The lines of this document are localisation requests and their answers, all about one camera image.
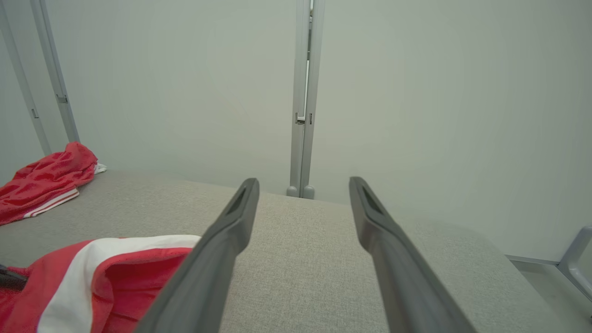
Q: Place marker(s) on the grey metal curved frame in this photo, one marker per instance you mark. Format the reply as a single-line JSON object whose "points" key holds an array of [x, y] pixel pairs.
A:
{"points": [[573, 259]]}

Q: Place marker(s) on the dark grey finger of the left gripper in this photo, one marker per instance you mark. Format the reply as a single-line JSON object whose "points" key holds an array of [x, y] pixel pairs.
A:
{"points": [[10, 279]]}

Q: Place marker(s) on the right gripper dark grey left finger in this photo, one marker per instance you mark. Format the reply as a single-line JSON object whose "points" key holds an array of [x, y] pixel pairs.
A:
{"points": [[208, 277]]}

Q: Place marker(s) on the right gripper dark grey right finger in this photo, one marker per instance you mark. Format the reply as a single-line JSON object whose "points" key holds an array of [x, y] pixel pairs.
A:
{"points": [[402, 282]]}

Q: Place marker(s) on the red white basketball jersey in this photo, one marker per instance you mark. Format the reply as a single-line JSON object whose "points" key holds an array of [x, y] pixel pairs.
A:
{"points": [[69, 286]]}

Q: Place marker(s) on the grey metal partition post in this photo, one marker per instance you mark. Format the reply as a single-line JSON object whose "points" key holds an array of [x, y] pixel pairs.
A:
{"points": [[298, 92], [21, 78], [315, 92], [55, 78]]}

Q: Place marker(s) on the red garment with white stripes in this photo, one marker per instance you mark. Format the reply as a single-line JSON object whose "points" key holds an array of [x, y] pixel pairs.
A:
{"points": [[46, 180]]}

